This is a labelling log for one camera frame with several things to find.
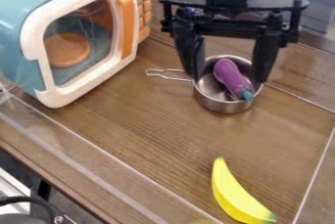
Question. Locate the clear acrylic barrier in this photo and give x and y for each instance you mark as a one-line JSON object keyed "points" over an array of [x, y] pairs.
{"points": [[108, 188]]}

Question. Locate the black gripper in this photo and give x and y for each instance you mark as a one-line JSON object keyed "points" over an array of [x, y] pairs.
{"points": [[271, 24]]}

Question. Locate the yellow toy banana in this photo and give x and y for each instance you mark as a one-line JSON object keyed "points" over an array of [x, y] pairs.
{"points": [[238, 204]]}

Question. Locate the orange microwave turntable plate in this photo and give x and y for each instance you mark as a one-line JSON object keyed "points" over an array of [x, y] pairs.
{"points": [[65, 49]]}

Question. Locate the blue toy microwave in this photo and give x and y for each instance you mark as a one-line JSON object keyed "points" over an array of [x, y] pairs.
{"points": [[114, 25]]}

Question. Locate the silver pot with wire handle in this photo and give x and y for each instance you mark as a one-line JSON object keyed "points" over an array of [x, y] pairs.
{"points": [[210, 93]]}

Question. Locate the purple toy eggplant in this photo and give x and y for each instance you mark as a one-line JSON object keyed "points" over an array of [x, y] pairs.
{"points": [[226, 73]]}

